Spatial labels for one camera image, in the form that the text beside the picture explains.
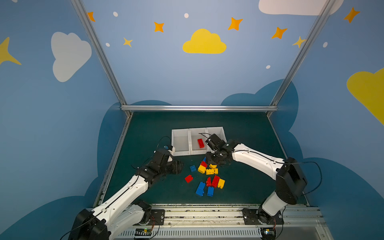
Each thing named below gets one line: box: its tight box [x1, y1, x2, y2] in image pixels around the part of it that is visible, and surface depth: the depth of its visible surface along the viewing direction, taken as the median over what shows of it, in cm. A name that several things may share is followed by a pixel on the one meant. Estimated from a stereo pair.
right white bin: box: [206, 126, 227, 143], surface depth 105 cm
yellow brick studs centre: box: [206, 168, 215, 175], surface depth 90 cm
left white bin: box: [171, 128, 191, 157], surface depth 103 cm
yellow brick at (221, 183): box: [217, 178, 226, 189], surface depth 86 cm
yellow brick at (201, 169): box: [197, 164, 206, 174], surface depth 92 cm
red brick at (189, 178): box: [184, 174, 194, 184], surface depth 88 cm
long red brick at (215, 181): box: [211, 175, 220, 188], surface depth 86 cm
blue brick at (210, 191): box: [207, 186, 215, 197], surface depth 82 cm
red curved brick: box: [206, 177, 212, 187], surface depth 86 cm
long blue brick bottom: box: [195, 181, 206, 197], surface depth 84 cm
